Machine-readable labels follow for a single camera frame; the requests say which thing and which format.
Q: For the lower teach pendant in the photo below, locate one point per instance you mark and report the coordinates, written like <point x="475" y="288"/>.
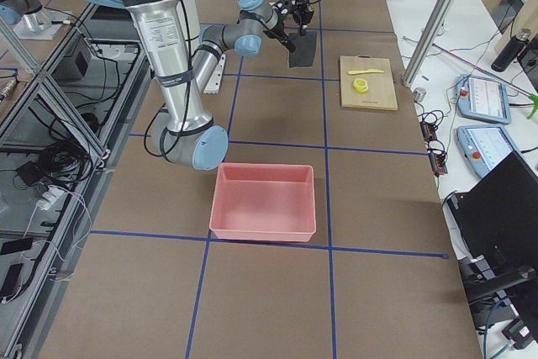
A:
<point x="485" y="146"/>

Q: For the teach pendant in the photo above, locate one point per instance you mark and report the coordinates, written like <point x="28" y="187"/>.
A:
<point x="485" y="146"/>
<point x="483" y="99"/>

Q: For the pink plastic bin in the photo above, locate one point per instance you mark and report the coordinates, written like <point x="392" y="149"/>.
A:
<point x="264" y="202"/>

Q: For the yellow plastic knife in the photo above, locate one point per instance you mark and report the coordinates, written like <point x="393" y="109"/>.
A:
<point x="364" y="72"/>

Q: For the wooden cutting board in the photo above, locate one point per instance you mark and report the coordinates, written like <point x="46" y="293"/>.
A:
<point x="381" y="95"/>

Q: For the green tipped grabber stick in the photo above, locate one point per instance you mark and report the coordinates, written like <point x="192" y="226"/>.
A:
<point x="530" y="95"/>

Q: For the aluminium frame post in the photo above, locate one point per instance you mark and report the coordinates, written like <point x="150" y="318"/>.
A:
<point x="426" y="40"/>

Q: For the dark grey cloth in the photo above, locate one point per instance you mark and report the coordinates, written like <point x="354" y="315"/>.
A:
<point x="305" y="49"/>

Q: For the upper teach pendant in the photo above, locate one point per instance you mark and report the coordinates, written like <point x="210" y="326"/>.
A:
<point x="483" y="99"/>

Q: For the black monitor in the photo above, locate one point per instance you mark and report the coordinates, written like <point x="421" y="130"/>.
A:
<point x="497" y="218"/>

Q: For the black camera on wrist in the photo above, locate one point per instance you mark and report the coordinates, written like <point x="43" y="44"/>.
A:
<point x="282" y="8"/>

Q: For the black water bottle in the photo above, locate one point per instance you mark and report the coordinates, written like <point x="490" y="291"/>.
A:
<point x="509" y="53"/>

